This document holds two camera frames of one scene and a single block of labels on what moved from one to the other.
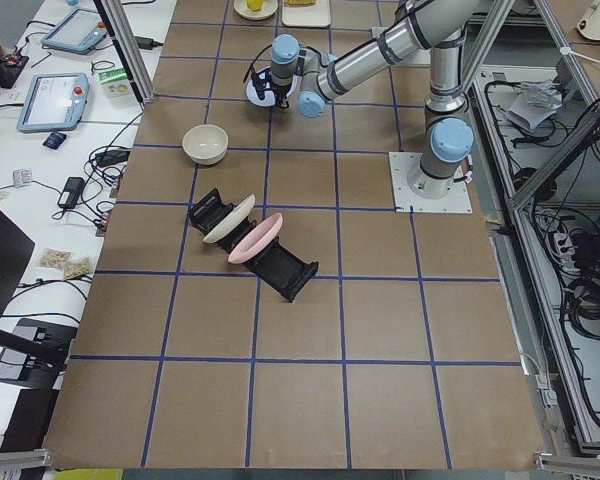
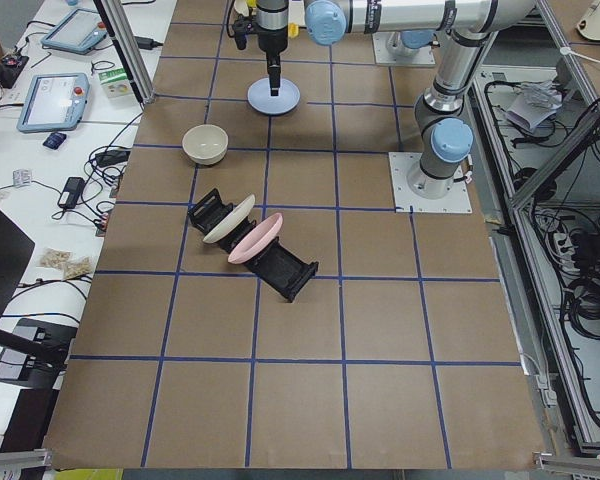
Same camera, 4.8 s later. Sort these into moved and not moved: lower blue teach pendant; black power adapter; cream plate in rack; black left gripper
Moved: black left gripper
Not moved: black power adapter; lower blue teach pendant; cream plate in rack
